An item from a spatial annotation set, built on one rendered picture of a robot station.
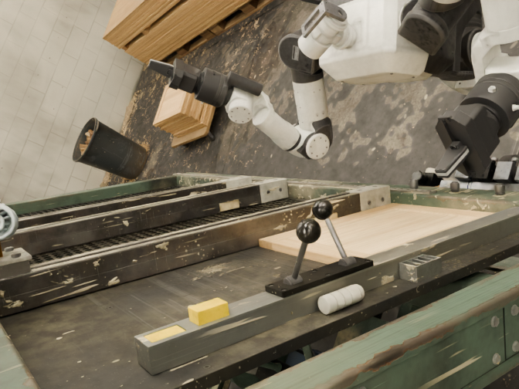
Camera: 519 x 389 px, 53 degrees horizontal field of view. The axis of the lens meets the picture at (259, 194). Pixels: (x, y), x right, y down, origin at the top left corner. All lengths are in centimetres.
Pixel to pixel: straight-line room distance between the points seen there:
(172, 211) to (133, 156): 403
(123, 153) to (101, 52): 191
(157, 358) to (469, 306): 41
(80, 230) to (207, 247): 52
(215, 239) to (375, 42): 58
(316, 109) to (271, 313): 83
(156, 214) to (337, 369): 119
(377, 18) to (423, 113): 176
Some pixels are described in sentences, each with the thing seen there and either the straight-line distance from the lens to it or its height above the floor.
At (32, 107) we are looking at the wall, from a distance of 667.
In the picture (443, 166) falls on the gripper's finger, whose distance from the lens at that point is 86.
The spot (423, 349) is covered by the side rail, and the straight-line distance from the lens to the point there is 65.
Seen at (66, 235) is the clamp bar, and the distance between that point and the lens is 161.
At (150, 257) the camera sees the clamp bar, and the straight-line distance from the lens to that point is 116.
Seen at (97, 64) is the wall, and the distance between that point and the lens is 712.
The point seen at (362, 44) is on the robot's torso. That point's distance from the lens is 128.
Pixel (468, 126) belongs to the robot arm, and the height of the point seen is 140.
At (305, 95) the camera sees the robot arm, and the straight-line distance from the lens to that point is 150.
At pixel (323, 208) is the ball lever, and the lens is 92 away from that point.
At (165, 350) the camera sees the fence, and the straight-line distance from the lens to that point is 73.
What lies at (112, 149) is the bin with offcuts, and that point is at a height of 40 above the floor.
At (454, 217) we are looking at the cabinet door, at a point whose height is 95.
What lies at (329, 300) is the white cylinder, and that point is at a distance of 83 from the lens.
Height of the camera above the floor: 204
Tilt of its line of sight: 33 degrees down
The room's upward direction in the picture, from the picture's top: 64 degrees counter-clockwise
